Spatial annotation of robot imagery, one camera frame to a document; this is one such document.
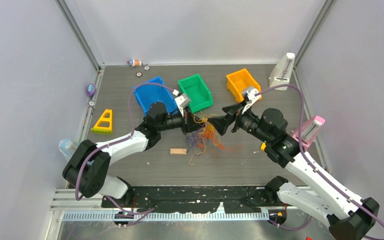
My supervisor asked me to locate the yellow triangular toy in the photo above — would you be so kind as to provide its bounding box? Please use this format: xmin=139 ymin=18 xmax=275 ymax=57
xmin=90 ymin=109 xmax=113 ymax=135
xmin=260 ymin=142 xmax=267 ymax=152

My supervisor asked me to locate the white metronome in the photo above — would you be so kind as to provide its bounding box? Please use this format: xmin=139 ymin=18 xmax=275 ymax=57
xmin=269 ymin=52 xmax=296 ymax=88

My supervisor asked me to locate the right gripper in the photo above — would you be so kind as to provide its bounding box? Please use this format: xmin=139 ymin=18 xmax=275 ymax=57
xmin=208 ymin=99 xmax=272 ymax=144

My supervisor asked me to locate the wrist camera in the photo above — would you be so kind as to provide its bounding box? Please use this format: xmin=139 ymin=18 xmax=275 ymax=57
xmin=241 ymin=86 xmax=262 ymax=114
xmin=174 ymin=93 xmax=191 ymax=117

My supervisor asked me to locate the blue plastic bin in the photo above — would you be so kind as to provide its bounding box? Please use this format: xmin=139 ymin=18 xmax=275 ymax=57
xmin=133 ymin=84 xmax=178 ymax=115

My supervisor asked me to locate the yellow triangular toy right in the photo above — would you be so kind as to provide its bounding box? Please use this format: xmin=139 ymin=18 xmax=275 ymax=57
xmin=260 ymin=142 xmax=267 ymax=152

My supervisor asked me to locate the wooden block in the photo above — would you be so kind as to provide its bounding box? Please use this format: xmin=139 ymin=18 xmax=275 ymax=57
xmin=169 ymin=148 xmax=188 ymax=155

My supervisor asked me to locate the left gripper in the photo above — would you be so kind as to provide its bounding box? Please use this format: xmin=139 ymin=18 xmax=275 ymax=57
xmin=157 ymin=106 xmax=206 ymax=136

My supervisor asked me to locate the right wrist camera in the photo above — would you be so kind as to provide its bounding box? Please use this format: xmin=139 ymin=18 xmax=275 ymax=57
xmin=241 ymin=86 xmax=262 ymax=114

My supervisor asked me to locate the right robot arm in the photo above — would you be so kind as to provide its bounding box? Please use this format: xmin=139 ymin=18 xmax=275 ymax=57
xmin=208 ymin=103 xmax=380 ymax=240

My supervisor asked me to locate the clear blue plastic container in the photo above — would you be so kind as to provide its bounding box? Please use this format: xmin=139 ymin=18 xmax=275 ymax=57
xmin=58 ymin=138 xmax=79 ymax=162

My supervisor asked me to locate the small toy figurine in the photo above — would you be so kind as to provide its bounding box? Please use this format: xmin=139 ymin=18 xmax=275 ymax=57
xmin=126 ymin=59 xmax=142 ymax=67

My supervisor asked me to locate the green plastic bin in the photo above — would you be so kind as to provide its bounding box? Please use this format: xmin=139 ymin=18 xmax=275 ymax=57
xmin=177 ymin=74 xmax=214 ymax=114

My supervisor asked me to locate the purple round toy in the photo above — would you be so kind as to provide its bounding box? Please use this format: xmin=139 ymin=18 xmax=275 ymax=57
xmin=85 ymin=83 xmax=97 ymax=97

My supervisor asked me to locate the orange cable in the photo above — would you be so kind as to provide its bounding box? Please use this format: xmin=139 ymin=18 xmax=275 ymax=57
xmin=198 ymin=114 xmax=246 ymax=159

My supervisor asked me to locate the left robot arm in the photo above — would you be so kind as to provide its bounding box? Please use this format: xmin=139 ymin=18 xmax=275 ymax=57
xmin=59 ymin=102 xmax=201 ymax=207

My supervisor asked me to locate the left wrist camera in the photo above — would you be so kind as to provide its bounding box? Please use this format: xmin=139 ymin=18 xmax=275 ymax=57
xmin=174 ymin=93 xmax=191 ymax=117

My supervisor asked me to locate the yellow triangular toy left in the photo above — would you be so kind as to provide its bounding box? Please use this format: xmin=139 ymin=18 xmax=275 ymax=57
xmin=90 ymin=109 xmax=113 ymax=135

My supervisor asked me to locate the pink metronome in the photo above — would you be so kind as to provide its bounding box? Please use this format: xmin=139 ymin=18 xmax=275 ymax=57
xmin=300 ymin=115 xmax=326 ymax=151

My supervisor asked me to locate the orange plastic bin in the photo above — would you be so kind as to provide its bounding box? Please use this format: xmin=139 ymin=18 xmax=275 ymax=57
xmin=226 ymin=68 xmax=262 ymax=103

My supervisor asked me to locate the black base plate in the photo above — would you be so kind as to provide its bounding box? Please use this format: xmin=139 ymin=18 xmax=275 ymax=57
xmin=101 ymin=186 xmax=284 ymax=214

